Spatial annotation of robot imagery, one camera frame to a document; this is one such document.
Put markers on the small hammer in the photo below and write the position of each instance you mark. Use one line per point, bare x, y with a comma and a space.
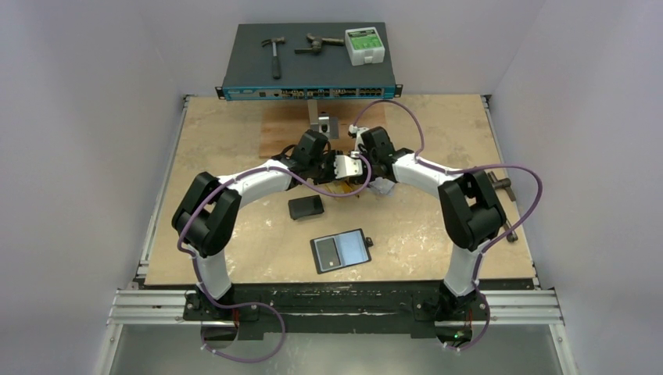
275, 60

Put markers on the wooden board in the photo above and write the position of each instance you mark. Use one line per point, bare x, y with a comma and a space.
283, 124

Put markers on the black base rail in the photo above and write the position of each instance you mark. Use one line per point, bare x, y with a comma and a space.
415, 308

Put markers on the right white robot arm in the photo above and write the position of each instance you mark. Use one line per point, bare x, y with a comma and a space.
472, 213

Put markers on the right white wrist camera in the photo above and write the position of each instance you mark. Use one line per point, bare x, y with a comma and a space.
355, 132

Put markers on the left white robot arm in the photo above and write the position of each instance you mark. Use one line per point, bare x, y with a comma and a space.
206, 216

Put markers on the rusty pliers tool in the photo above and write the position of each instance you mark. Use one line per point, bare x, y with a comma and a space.
317, 44

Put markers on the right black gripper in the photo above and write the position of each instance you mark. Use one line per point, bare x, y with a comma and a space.
373, 169

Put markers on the white green plastic box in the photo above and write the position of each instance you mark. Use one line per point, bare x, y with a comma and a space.
364, 46

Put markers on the blue network switch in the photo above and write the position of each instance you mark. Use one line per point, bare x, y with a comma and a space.
328, 75

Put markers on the gold VIP card stack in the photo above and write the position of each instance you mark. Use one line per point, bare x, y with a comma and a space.
344, 187

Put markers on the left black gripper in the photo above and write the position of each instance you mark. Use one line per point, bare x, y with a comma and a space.
330, 157

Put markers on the metal crank handle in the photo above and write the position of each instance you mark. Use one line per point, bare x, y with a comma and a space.
504, 184

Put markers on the black VIP card stack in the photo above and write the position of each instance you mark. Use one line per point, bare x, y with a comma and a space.
299, 208

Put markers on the single black VIP card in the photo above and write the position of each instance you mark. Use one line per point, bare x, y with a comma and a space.
328, 257

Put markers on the metal stand bracket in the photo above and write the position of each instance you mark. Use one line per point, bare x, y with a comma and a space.
321, 121

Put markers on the black card holder wallet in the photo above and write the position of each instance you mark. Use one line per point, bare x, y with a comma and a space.
353, 249

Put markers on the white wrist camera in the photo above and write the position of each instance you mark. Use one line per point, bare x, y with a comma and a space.
355, 132
348, 166

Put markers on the silver card stack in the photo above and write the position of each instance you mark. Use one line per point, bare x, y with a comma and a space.
382, 186

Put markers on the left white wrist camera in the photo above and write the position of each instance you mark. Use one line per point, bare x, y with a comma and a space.
348, 166

